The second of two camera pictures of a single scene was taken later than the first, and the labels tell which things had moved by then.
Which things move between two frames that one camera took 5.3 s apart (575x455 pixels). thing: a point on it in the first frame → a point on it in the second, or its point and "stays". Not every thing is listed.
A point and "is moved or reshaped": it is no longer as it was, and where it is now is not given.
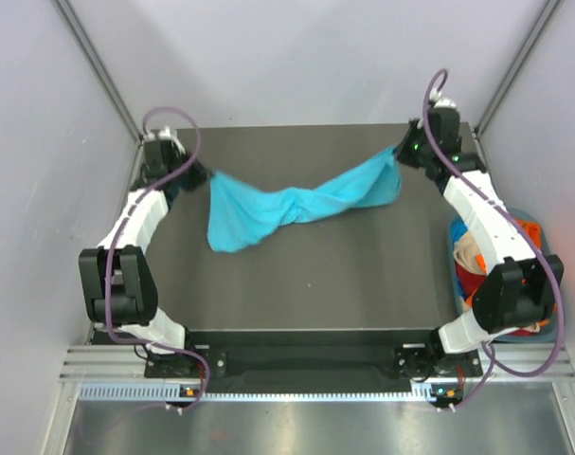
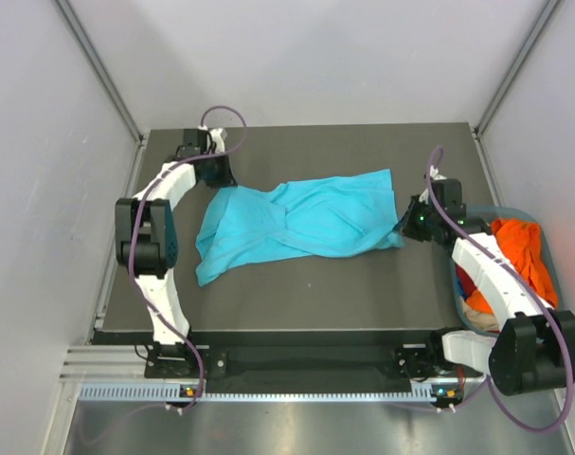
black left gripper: (201, 176) → (226, 178)
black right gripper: (403, 153) → (407, 227)
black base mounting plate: (312, 356) stays
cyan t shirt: (242, 211) is moved or reshaped
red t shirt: (470, 282) stays
